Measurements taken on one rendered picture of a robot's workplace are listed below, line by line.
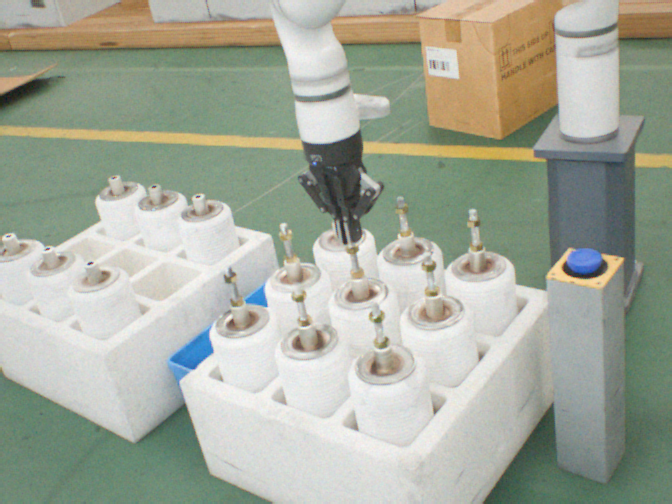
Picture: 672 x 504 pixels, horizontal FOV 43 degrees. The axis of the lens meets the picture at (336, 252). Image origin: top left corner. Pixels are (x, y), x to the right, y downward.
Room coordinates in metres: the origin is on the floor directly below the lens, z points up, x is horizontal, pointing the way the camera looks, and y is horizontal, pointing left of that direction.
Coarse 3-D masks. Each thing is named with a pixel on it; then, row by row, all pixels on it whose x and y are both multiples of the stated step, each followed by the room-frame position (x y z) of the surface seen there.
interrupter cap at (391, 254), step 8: (416, 240) 1.11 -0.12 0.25; (424, 240) 1.10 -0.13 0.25; (384, 248) 1.10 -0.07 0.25; (392, 248) 1.10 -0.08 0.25; (416, 248) 1.09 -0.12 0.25; (424, 248) 1.08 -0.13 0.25; (432, 248) 1.07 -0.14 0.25; (384, 256) 1.08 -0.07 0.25; (392, 256) 1.07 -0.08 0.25; (400, 256) 1.08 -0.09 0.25; (408, 256) 1.07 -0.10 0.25; (416, 256) 1.06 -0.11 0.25; (392, 264) 1.06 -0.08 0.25; (400, 264) 1.05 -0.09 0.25; (408, 264) 1.05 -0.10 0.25
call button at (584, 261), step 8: (584, 248) 0.87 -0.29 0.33; (568, 256) 0.86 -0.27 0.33; (576, 256) 0.86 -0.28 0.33; (584, 256) 0.86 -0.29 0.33; (592, 256) 0.85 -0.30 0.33; (600, 256) 0.85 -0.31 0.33; (568, 264) 0.86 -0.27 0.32; (576, 264) 0.84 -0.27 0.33; (584, 264) 0.84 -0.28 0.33; (592, 264) 0.84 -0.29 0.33; (600, 264) 0.84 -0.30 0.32; (584, 272) 0.84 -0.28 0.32
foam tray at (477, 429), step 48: (528, 288) 1.03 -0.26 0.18; (480, 336) 0.94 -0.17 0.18; (528, 336) 0.94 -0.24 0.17; (192, 384) 0.96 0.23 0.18; (432, 384) 0.86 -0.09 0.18; (480, 384) 0.84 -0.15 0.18; (528, 384) 0.93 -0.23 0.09; (240, 432) 0.91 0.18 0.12; (288, 432) 0.85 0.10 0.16; (336, 432) 0.81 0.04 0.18; (432, 432) 0.77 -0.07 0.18; (480, 432) 0.83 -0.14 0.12; (528, 432) 0.92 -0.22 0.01; (240, 480) 0.93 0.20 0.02; (288, 480) 0.86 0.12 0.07; (336, 480) 0.80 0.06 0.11; (384, 480) 0.75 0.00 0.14; (432, 480) 0.74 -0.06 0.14; (480, 480) 0.82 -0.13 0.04
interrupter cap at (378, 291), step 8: (368, 280) 1.02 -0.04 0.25; (376, 280) 1.02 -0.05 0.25; (344, 288) 1.02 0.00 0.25; (368, 288) 1.01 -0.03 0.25; (376, 288) 1.00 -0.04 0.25; (384, 288) 0.99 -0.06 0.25; (336, 296) 1.00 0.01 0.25; (344, 296) 0.99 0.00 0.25; (352, 296) 0.99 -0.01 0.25; (368, 296) 0.99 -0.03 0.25; (376, 296) 0.98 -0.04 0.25; (384, 296) 0.97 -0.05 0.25; (344, 304) 0.97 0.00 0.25; (352, 304) 0.97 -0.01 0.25; (360, 304) 0.97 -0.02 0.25; (368, 304) 0.96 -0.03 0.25
